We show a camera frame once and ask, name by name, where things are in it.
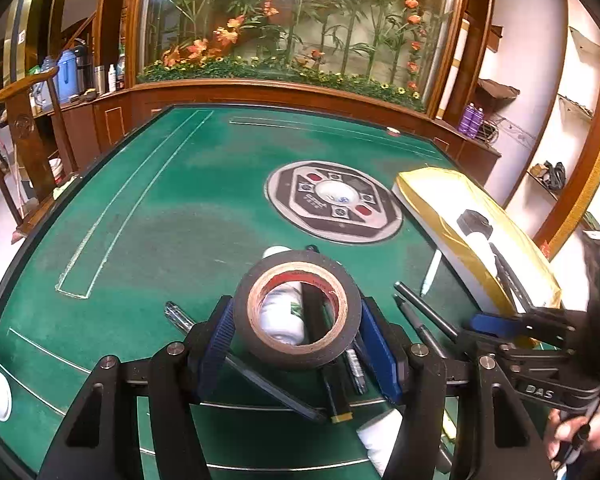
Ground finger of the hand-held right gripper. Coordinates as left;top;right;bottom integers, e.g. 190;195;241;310
467;308;591;350
454;328;537;364

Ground blue thermos jug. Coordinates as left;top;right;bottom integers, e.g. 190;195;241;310
56;50;81;103

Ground white tube black cap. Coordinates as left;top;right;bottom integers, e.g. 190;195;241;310
456;208;501;281

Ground black marker yellow caps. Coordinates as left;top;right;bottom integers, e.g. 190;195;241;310
302;244;355;425

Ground black brush marker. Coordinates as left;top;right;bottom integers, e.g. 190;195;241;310
394;281;460;338

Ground clear plastic pen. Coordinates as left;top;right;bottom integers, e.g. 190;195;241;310
164;301;196;333

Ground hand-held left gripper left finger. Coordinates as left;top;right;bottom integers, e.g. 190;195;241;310
37;295;238;480

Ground round table control panel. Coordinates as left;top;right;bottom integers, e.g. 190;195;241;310
265;160;404;245

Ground clear pen with label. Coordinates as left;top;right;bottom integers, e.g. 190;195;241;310
342;345;368;396

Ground white bottle green label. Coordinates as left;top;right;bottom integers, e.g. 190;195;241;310
257;245;308;346

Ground black tape roll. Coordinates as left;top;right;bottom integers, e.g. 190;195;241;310
232;251;363;372

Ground white paper tissue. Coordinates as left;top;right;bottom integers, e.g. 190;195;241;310
356;410;406;478

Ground yellow green cloth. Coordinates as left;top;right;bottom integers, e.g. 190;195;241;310
52;172;81;201

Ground curved wooden counter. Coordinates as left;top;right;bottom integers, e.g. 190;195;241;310
55;80;503;186

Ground dark bundle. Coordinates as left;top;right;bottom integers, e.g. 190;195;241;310
530;160;567;191

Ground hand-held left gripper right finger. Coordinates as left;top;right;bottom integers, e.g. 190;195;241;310
357;296;556;480

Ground artificial flower display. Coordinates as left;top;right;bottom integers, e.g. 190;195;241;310
137;0;456;111

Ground gold cardboard box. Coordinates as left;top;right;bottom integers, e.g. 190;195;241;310
392;166;563;346

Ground white slim pen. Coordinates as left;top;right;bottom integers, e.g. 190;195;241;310
420;250;443;297

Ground black thermos flask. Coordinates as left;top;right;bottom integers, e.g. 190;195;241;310
72;45;92;93

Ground carved wooden chair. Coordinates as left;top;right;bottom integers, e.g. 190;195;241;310
0;66;78;231

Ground black ribbed strap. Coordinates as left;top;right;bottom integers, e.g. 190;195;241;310
492;252;536;311

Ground white electric kettle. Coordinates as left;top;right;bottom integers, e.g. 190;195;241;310
30;77;56;111

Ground slim black pen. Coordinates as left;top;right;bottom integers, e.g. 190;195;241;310
393;296;448;358

